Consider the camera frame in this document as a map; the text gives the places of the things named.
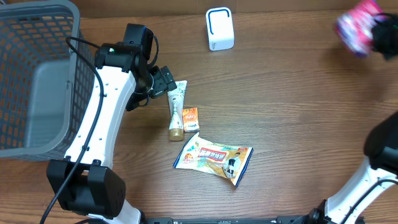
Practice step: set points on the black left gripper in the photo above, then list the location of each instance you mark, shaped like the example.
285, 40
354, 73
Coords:
164, 79

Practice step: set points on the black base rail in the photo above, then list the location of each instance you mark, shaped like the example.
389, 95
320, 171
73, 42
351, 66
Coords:
168, 220

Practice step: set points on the white barcode scanner stand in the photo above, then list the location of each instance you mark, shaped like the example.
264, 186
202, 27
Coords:
219, 23

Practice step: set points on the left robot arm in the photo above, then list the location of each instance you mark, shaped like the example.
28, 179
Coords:
126, 78

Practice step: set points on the white gold cosmetic tube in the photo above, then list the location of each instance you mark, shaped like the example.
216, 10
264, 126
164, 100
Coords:
176, 99

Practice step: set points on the red purple snack pack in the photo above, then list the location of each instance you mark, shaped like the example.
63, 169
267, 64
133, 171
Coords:
354, 27

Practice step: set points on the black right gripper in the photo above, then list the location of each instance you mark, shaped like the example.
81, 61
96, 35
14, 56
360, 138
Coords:
380, 31

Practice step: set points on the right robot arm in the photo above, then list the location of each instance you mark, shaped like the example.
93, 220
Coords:
377, 172

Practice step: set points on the yellow white snack bag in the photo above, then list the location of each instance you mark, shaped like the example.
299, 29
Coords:
229, 162

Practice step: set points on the grey plastic shopping basket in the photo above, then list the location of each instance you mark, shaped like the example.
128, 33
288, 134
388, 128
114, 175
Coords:
46, 83

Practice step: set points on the small orange white packet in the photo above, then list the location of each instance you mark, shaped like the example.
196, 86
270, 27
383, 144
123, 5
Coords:
190, 120

